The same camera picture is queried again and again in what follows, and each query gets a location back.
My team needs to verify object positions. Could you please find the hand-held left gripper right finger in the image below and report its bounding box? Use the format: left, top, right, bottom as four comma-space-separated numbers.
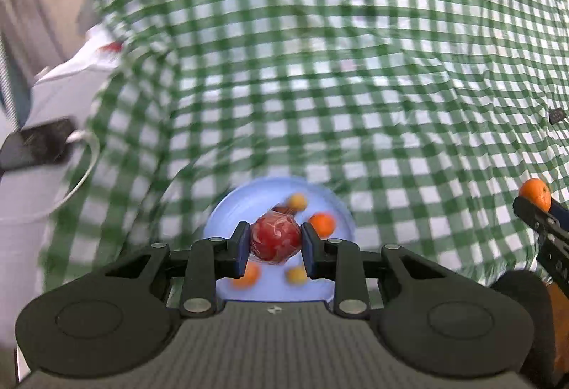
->
301, 223, 450, 319

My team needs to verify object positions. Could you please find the white side table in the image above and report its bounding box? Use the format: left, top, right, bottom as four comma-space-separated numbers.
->
0, 60, 121, 372

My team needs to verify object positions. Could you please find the grey striped curtain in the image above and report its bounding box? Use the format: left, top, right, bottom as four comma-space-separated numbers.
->
0, 0, 67, 74

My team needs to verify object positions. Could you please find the black phone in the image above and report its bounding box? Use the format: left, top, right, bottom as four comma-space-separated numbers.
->
0, 118, 76, 172

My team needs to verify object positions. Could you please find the white cable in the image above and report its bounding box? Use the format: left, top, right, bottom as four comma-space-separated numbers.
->
0, 129, 101, 223

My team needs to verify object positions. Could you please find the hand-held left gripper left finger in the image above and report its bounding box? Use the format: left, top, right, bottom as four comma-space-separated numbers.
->
104, 221, 252, 319

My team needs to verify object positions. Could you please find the person's dark clothing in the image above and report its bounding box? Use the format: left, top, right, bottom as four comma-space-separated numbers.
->
491, 269, 558, 389

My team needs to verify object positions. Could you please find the red fruit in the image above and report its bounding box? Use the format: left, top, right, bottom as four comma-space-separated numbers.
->
250, 212, 303, 264

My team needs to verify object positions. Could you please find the orange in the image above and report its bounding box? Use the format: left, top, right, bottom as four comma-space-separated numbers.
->
519, 178, 552, 209
309, 213, 336, 239
231, 261, 261, 288

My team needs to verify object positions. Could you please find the light blue plate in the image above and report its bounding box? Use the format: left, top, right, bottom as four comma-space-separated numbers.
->
202, 177, 356, 303

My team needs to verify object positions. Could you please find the green checked cloth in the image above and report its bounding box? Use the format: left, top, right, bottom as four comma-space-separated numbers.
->
40, 0, 569, 296

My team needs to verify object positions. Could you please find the white cloth with red print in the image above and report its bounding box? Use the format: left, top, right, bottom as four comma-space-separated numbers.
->
71, 22, 129, 70

